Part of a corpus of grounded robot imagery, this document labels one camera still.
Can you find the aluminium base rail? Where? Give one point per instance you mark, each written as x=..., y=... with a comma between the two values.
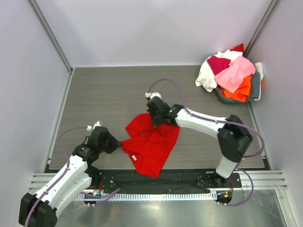
x=262, y=180

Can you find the magenta t shirt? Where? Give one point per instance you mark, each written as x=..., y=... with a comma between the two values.
x=218, y=64

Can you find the right aluminium frame post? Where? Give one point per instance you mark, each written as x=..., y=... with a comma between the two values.
x=273, y=4

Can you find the red t shirt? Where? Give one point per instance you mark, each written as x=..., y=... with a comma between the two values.
x=148, y=146

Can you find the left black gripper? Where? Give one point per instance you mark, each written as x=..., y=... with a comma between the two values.
x=115, y=144

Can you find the pink t shirt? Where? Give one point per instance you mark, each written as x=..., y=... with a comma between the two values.
x=232, y=77

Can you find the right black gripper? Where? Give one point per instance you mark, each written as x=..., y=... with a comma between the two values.
x=155, y=116

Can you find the left aluminium frame post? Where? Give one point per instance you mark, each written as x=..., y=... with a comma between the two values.
x=46, y=27

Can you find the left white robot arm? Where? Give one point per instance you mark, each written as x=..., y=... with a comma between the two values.
x=43, y=208

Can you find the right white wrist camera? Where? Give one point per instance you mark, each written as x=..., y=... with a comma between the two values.
x=149, y=95

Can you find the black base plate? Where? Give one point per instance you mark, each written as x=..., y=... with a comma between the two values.
x=169, y=181

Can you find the white slotted cable duct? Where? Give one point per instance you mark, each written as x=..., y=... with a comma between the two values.
x=165, y=197

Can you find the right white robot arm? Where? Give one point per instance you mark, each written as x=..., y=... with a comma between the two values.
x=233, y=139

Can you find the grey laundry basket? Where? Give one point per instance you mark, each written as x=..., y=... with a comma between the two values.
x=222, y=98

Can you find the aluminium frame post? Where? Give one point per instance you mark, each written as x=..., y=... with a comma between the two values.
x=273, y=4
x=46, y=27

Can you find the orange t shirt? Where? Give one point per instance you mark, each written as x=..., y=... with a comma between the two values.
x=243, y=92

